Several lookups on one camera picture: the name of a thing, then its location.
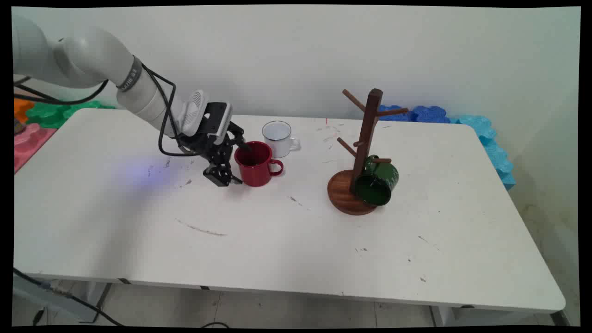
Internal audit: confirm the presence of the pink foam mat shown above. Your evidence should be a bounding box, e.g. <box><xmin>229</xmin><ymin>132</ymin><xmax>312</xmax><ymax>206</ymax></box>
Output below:
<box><xmin>14</xmin><ymin>123</ymin><xmax>58</xmax><ymax>174</ymax></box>

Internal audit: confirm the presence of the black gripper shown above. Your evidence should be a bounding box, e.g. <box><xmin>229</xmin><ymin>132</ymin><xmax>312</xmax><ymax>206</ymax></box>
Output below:
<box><xmin>178</xmin><ymin>123</ymin><xmax>253</xmax><ymax>187</ymax></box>

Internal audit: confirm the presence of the white table leg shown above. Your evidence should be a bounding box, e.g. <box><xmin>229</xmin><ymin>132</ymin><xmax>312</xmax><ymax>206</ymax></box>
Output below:
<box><xmin>430</xmin><ymin>306</ymin><xmax>456</xmax><ymax>327</ymax></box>

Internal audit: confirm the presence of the green foam mat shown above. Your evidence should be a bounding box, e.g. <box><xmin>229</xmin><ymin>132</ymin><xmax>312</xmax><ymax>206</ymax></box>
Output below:
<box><xmin>25</xmin><ymin>100</ymin><xmax>116</xmax><ymax>129</ymax></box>

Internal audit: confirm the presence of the dark blue foam mat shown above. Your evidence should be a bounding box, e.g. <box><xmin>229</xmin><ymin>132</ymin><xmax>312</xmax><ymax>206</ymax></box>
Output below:
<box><xmin>377</xmin><ymin>105</ymin><xmax>451</xmax><ymax>124</ymax></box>

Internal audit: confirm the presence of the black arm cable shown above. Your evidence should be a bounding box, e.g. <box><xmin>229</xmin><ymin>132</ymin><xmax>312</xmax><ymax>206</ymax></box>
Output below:
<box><xmin>13</xmin><ymin>62</ymin><xmax>206</xmax><ymax>158</ymax></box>

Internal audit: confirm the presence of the light blue foam mat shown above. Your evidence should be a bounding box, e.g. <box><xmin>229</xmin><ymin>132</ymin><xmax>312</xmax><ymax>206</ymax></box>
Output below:
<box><xmin>449</xmin><ymin>114</ymin><xmax>517</xmax><ymax>190</ymax></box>

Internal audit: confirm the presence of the green enamel mug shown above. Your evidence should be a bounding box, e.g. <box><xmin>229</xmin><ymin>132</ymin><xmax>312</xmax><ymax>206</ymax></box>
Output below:
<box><xmin>355</xmin><ymin>155</ymin><xmax>399</xmax><ymax>207</ymax></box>

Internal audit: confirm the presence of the red enamel mug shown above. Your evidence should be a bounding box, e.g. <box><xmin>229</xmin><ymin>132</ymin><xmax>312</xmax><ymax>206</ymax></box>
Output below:
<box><xmin>234</xmin><ymin>141</ymin><xmax>284</xmax><ymax>187</ymax></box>

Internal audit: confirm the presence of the white enamel mug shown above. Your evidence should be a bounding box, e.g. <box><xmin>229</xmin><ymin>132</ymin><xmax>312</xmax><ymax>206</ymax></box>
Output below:
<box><xmin>262</xmin><ymin>120</ymin><xmax>301</xmax><ymax>159</ymax></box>

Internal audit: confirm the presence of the black floor cable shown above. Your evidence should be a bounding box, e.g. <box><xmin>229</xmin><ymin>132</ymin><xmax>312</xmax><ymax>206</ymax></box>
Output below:
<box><xmin>13</xmin><ymin>267</ymin><xmax>124</xmax><ymax>327</ymax></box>

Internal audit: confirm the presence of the brown wooden mug tree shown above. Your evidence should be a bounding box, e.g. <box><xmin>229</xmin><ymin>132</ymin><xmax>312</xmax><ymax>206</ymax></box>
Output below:
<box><xmin>327</xmin><ymin>88</ymin><xmax>409</xmax><ymax>216</ymax></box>

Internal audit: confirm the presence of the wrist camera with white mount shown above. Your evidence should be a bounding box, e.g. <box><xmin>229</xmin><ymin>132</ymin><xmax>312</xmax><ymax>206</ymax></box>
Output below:
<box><xmin>178</xmin><ymin>89</ymin><xmax>233</xmax><ymax>139</ymax></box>

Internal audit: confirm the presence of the grey velcro strap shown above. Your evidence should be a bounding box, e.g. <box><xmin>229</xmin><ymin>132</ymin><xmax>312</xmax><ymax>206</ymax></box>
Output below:
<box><xmin>116</xmin><ymin>55</ymin><xmax>144</xmax><ymax>93</ymax></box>

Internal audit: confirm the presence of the grey metal base beam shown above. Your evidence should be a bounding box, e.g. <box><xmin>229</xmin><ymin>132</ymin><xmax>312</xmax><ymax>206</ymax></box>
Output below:
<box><xmin>14</xmin><ymin>277</ymin><xmax>100</xmax><ymax>323</ymax></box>

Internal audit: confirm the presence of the orange foam mat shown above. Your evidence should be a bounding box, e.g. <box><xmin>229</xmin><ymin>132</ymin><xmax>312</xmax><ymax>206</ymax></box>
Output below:
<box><xmin>14</xmin><ymin>98</ymin><xmax>35</xmax><ymax>125</ymax></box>

